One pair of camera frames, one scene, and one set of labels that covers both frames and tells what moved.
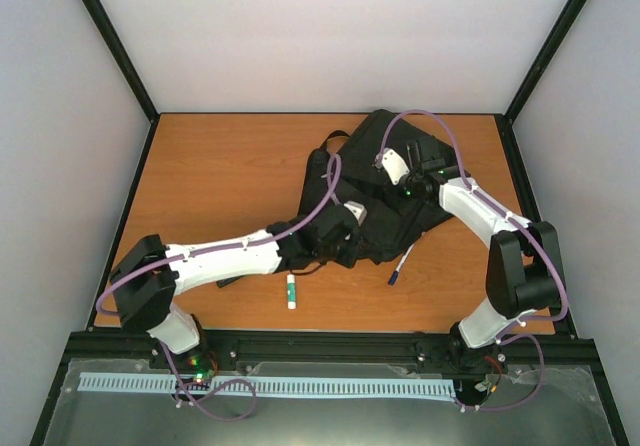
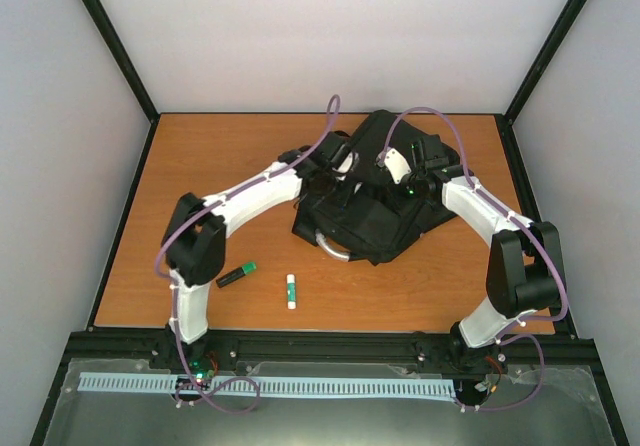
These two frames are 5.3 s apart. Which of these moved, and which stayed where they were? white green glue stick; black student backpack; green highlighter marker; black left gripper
Moved: black left gripper
Stayed: white green glue stick; green highlighter marker; black student backpack
